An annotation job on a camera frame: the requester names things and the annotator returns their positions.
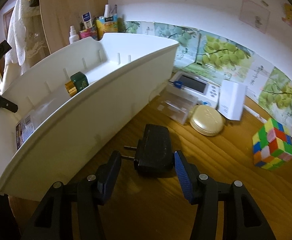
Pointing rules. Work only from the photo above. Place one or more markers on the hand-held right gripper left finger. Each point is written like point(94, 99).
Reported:
point(112, 175)

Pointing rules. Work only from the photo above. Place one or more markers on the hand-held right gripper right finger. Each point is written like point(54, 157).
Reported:
point(182, 177)

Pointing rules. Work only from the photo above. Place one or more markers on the black power adapter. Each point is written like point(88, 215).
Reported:
point(155, 150)

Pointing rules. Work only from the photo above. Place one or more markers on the white plastic storage bin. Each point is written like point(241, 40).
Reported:
point(73, 135)

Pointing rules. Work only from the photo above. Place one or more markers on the round cream compact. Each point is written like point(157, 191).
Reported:
point(205, 120)

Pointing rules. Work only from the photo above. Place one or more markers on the clear plastic box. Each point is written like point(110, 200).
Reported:
point(178, 105)

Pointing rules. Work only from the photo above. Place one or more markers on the green jar with gold lid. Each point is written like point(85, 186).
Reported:
point(79, 80)

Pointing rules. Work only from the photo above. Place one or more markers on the white power adapter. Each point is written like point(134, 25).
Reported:
point(232, 100)

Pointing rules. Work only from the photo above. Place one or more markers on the colourful puzzle cube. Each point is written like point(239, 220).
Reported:
point(273, 145)

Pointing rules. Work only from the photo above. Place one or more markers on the white lace cloth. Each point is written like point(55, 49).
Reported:
point(18, 30)

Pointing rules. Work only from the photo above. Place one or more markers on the white spray bottle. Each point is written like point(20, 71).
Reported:
point(74, 37)

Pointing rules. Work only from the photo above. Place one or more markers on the wooden cabinet side panel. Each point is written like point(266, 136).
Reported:
point(68, 2)

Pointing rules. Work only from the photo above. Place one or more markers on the pink pen holder box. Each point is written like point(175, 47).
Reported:
point(87, 33)

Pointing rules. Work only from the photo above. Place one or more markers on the white monitor device with screen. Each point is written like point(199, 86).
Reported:
point(210, 92)

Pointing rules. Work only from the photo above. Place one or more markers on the yellow snack packet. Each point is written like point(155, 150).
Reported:
point(107, 27)

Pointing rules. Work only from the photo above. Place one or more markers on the tall white bottle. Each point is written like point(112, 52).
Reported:
point(106, 11)

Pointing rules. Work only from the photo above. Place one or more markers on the row of grape print posters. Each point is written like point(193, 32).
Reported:
point(218, 52)

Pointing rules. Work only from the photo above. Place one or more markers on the pink wall picture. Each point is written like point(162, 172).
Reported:
point(254, 15)

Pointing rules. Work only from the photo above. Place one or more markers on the yellow wall sticker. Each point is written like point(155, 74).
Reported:
point(290, 13)

